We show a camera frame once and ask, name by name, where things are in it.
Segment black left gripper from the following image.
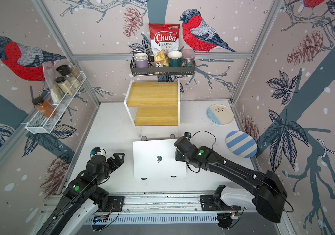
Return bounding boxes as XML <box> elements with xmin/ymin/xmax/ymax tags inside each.
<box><xmin>94</xmin><ymin>151</ymin><xmax>125</xmax><ymax>186</ymax></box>

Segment silver laptop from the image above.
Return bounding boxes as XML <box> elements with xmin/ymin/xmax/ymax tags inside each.
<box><xmin>132</xmin><ymin>138</ymin><xmax>188</xmax><ymax>180</ymax></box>

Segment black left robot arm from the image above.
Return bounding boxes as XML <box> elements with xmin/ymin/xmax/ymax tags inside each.
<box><xmin>37</xmin><ymin>151</ymin><xmax>125</xmax><ymax>235</ymax></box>

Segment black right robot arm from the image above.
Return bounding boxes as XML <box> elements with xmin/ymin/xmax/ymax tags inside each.
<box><xmin>174</xmin><ymin>132</ymin><xmax>294</xmax><ymax>223</ymax></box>

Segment black laptop stand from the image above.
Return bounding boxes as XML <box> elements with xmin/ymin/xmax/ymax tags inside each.
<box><xmin>140</xmin><ymin>134</ymin><xmax>176</xmax><ymax>180</ymax></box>

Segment tall black lid spice jar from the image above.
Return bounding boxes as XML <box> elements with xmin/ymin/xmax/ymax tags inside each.
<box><xmin>56</xmin><ymin>65</ymin><xmax>80</xmax><ymax>89</ymax></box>

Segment cream and blue plate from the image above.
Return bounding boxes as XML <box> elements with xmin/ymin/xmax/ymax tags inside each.
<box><xmin>207</xmin><ymin>104</ymin><xmax>234</xmax><ymax>125</ymax></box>

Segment white two-tier wooden shelf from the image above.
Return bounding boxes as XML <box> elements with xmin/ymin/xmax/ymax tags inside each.
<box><xmin>123</xmin><ymin>79</ymin><xmax>181</xmax><ymax>137</ymax></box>

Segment blue striped plate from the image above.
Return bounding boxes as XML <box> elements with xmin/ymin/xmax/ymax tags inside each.
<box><xmin>225</xmin><ymin>131</ymin><xmax>258</xmax><ymax>158</ymax></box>

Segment orange spice jar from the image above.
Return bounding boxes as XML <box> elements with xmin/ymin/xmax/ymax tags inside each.
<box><xmin>32</xmin><ymin>97</ymin><xmax>57</xmax><ymax>118</ymax></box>

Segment clear plastic bag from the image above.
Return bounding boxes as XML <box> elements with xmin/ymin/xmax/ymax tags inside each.
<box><xmin>42</xmin><ymin>62</ymin><xmax>63</xmax><ymax>104</ymax></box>

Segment green mug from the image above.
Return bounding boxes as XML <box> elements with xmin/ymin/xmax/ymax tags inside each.
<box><xmin>168</xmin><ymin>51</ymin><xmax>183</xmax><ymax>68</ymax></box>

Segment pink lidded jar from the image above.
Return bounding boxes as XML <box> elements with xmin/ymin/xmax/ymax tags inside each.
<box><xmin>181</xmin><ymin>49</ymin><xmax>195</xmax><ymax>67</ymax></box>

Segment purple cup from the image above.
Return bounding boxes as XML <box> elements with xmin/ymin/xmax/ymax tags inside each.
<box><xmin>133</xmin><ymin>52</ymin><xmax>150</xmax><ymax>68</ymax></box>

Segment red cassava chips bag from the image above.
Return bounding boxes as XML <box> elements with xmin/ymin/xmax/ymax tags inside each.
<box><xmin>149</xmin><ymin>23</ymin><xmax>180</xmax><ymax>67</ymax></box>

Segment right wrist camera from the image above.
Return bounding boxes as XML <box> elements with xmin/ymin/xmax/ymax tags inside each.
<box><xmin>183</xmin><ymin>132</ymin><xmax>191</xmax><ymax>139</ymax></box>

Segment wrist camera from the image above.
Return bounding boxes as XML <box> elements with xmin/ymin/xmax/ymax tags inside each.
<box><xmin>90</xmin><ymin>147</ymin><xmax>101</xmax><ymax>157</ymax></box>
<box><xmin>183</xmin><ymin>132</ymin><xmax>191</xmax><ymax>139</ymax></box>

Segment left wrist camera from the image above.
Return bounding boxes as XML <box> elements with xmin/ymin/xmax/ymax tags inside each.
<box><xmin>90</xmin><ymin>147</ymin><xmax>101</xmax><ymax>157</ymax></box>

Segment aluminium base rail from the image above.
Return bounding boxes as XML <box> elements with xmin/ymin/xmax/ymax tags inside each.
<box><xmin>38</xmin><ymin>190</ymin><xmax>274</xmax><ymax>227</ymax></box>

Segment white wire spice rack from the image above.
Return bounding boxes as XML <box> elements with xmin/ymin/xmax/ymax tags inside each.
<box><xmin>24</xmin><ymin>70</ymin><xmax>87</xmax><ymax>135</ymax></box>

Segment dark wall basket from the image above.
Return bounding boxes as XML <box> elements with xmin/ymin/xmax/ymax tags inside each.
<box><xmin>130</xmin><ymin>56</ymin><xmax>196</xmax><ymax>76</ymax></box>

